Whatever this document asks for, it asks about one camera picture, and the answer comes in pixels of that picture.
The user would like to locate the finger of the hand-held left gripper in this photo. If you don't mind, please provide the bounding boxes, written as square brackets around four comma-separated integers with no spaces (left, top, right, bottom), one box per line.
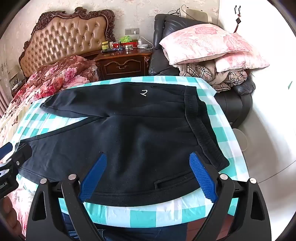
[0,142,14,161]
[9,145,33,168]

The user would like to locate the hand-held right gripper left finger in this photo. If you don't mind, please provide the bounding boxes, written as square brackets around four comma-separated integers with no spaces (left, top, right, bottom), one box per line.
[26,153,108,241]

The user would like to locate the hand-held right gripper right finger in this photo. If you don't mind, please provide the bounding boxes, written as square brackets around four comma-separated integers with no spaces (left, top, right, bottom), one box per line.
[189,151,272,241]

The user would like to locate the black pants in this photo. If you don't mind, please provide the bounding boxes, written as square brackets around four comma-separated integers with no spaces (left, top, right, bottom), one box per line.
[17,82,230,207]

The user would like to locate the person's left hand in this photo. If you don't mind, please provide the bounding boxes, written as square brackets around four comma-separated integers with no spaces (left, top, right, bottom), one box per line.
[0,195,23,240]

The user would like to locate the light floral bedsheet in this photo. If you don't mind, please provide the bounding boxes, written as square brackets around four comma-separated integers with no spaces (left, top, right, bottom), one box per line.
[0,97,35,239]

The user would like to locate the pink striped curtain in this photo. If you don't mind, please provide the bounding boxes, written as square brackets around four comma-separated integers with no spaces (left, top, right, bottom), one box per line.
[0,79,8,116]

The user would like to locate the teal white checked cloth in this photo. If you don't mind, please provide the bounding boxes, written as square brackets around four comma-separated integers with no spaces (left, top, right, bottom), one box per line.
[10,75,249,231]

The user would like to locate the dark bedside furniture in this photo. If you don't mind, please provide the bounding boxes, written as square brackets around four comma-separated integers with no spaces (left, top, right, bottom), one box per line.
[10,70,26,91]

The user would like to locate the red floral pillow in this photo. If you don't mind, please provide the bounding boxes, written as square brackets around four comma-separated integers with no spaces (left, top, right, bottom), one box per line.
[10,55,100,107]

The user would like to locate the beige plaid blanket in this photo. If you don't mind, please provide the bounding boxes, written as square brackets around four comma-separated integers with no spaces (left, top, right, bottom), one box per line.
[178,62,249,93]

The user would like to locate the dark wooden nightstand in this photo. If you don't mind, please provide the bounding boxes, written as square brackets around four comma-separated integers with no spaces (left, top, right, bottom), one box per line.
[94,47,153,81]

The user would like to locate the small pink floral pillow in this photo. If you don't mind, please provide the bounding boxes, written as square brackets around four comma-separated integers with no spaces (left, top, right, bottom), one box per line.
[215,50,270,73]

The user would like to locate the tufted leather bed headboard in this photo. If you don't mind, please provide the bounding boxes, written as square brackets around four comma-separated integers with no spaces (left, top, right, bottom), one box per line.
[18,6,116,78]

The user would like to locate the large pink floral pillow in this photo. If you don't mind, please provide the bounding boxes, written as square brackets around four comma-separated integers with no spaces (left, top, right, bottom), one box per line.
[159,23,251,66]

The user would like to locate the black leather armchair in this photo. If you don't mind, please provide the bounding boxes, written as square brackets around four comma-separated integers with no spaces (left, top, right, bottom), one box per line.
[148,13,256,128]

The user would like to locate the red hanging ornament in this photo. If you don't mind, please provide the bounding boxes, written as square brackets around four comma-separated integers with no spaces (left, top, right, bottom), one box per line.
[233,5,242,35]

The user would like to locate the beige cushion pad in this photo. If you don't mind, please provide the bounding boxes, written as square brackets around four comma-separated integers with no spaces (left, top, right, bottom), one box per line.
[181,6,212,24]

